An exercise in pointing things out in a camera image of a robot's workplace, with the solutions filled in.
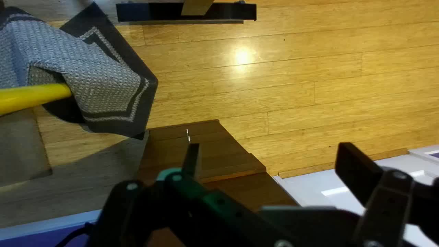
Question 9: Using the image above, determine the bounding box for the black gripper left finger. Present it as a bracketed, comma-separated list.
[87, 141, 293, 247]

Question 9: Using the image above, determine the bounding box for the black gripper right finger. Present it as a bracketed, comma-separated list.
[334, 141, 439, 247]

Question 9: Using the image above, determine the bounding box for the dark wood cabinet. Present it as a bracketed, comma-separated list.
[135, 119, 299, 212]

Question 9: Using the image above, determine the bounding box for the white panelled door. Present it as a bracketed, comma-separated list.
[273, 144, 439, 247]

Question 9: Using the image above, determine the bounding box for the black flat bar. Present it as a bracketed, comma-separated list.
[115, 1, 257, 24]

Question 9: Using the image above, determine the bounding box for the grey patterned cloth dark border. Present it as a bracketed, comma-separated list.
[0, 1, 159, 141]

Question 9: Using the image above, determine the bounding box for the yellow pole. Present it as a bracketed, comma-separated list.
[0, 80, 74, 116]

